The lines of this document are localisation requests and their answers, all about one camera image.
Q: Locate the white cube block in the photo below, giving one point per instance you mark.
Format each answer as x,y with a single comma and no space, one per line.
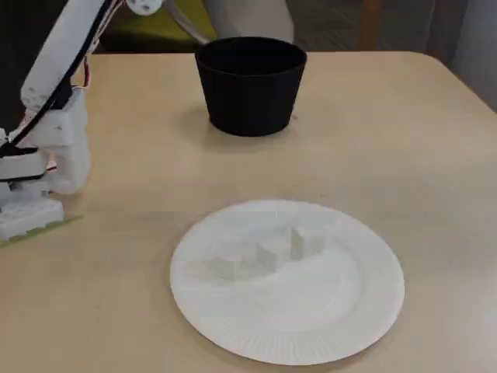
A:
306,245
266,260
223,268

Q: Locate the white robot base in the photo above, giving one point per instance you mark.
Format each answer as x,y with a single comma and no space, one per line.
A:
23,217

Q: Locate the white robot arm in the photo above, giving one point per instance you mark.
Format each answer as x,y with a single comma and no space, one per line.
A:
54,58

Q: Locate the black pot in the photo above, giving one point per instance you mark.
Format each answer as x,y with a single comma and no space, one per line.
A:
248,97

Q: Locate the white paper plate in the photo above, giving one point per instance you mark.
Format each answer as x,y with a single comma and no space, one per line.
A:
291,318

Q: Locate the grey chair armrest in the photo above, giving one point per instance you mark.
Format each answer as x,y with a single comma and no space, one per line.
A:
190,29

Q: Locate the green chair seat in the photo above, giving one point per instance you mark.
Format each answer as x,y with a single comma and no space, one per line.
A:
155,31

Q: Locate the green base board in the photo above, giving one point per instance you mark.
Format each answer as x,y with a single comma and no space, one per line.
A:
58,225

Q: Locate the wooden post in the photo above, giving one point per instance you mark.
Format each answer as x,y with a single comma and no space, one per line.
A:
370,23

